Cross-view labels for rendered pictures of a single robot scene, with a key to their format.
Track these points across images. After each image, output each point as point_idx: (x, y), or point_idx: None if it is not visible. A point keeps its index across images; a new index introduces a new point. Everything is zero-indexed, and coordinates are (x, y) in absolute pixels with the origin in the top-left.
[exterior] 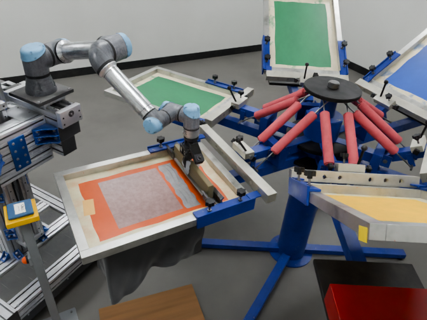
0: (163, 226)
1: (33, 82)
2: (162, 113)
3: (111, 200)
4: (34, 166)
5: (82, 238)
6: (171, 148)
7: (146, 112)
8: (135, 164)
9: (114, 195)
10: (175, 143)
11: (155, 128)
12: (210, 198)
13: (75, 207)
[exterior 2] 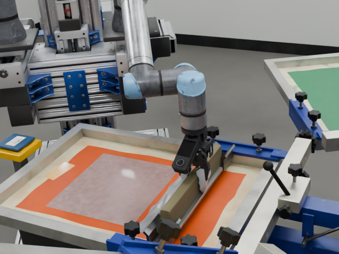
0: (67, 228)
1: (115, 13)
2: (151, 74)
3: (86, 176)
4: (94, 114)
5: (0, 191)
6: (224, 152)
7: (130, 64)
8: (166, 153)
9: (96, 173)
10: (230, 146)
11: (125, 89)
12: (136, 223)
13: (50, 165)
